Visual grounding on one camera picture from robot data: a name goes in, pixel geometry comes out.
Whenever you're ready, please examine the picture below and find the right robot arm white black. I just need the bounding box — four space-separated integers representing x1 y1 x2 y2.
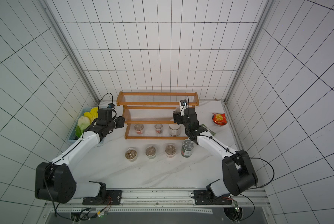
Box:
173 106 258 197

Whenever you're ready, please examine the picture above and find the small red jar bottom left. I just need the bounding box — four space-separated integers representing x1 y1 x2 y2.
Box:
134 124 145 135

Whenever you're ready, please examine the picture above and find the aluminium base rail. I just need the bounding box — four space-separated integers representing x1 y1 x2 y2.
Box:
38 188 275 224

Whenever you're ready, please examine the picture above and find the green label seed jar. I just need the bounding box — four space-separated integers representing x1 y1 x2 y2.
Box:
145 145 157 159

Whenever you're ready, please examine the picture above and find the small red jar bottom middle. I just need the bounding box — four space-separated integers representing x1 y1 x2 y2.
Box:
154 124 163 134

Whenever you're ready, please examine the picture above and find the green snack packet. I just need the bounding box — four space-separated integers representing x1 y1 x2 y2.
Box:
202 124 216 136

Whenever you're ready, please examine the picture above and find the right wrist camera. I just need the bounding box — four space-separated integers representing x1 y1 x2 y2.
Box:
180 99 188 117

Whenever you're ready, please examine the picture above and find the yellow white napa cabbage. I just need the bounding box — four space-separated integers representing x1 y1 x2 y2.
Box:
83 107 98 123

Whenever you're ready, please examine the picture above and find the green white napa cabbage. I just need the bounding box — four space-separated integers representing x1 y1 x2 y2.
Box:
75 116 91 138

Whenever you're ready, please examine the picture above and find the dark green tin can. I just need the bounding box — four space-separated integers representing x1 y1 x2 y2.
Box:
181 139 194 158

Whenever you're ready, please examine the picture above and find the red snack bag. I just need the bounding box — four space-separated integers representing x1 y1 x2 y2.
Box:
212 113 228 126

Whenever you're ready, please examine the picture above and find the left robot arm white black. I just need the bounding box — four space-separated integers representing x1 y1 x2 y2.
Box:
35 104 125 204

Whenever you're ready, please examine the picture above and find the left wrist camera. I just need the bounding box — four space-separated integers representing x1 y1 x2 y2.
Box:
108 103 115 109

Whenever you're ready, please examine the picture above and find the wooden three-tier shelf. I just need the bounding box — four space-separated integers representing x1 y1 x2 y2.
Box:
116 91 199 140

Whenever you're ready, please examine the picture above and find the blue plastic basket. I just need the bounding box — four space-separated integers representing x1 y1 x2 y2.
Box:
68 107 93 143

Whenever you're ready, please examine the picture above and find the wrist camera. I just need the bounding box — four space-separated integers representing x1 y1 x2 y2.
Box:
108 103 115 109
180 99 188 117

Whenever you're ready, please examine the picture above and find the small red jar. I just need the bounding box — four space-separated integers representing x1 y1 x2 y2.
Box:
154 124 163 134
134 124 145 135

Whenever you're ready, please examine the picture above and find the yellow label seed jar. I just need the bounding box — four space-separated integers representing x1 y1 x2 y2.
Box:
125 148 138 161

